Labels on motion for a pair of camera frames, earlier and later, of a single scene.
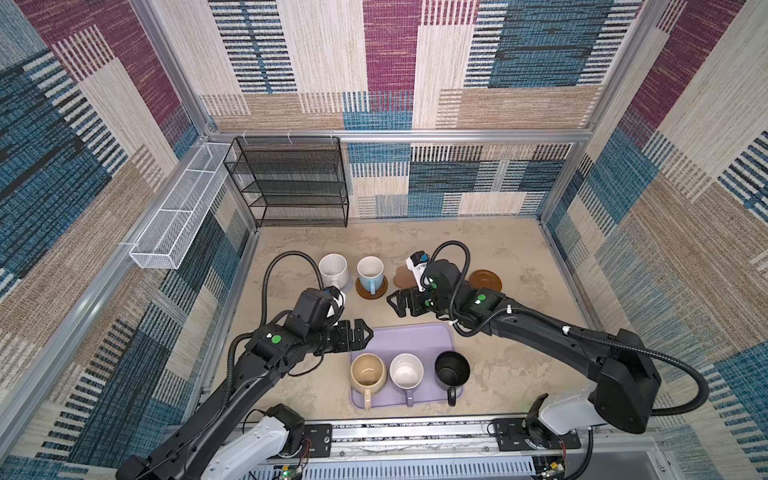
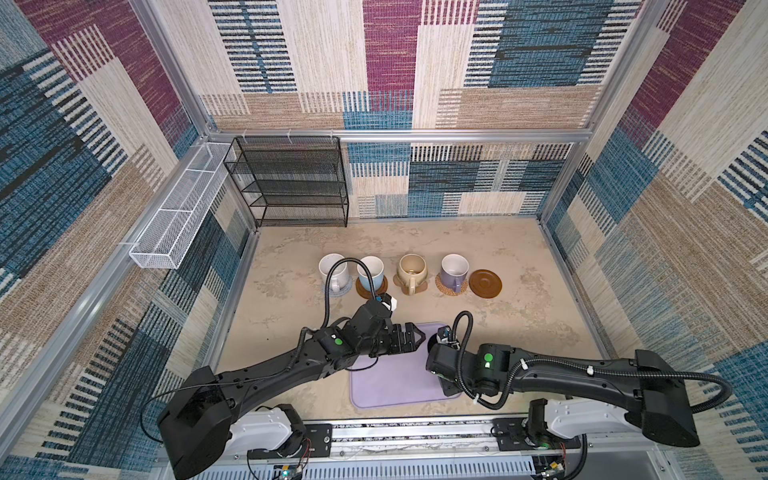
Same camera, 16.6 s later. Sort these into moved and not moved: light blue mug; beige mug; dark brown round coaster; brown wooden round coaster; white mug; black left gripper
Moved: black left gripper; beige mug
Not moved: light blue mug; white mug; dark brown round coaster; brown wooden round coaster
